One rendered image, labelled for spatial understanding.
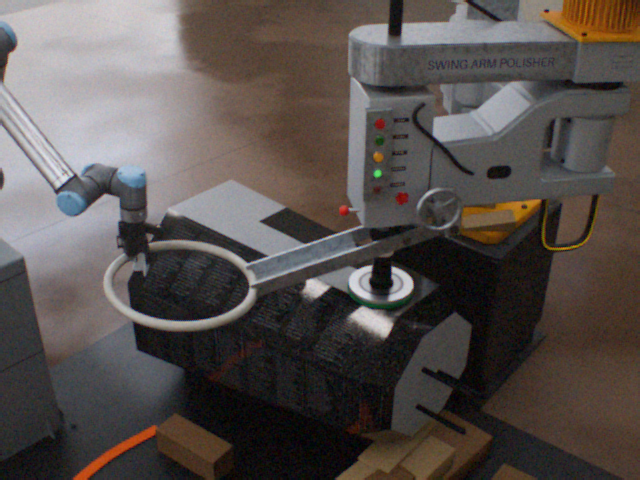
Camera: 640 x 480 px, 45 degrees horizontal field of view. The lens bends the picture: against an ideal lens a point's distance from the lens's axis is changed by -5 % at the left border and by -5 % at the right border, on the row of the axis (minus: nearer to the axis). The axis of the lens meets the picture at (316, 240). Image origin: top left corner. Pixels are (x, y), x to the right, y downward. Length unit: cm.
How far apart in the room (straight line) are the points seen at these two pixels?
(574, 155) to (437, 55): 62
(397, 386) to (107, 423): 135
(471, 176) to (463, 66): 36
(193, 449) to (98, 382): 72
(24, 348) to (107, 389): 58
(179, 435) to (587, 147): 182
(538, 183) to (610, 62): 44
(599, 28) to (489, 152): 50
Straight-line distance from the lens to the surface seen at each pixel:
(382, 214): 244
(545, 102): 249
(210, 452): 311
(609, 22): 248
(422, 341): 263
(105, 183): 261
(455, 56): 230
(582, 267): 459
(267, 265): 263
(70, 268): 449
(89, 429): 345
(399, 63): 225
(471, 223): 320
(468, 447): 319
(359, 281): 270
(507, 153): 250
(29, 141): 255
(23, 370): 323
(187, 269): 306
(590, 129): 261
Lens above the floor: 236
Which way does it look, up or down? 31 degrees down
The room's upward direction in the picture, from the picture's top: 1 degrees clockwise
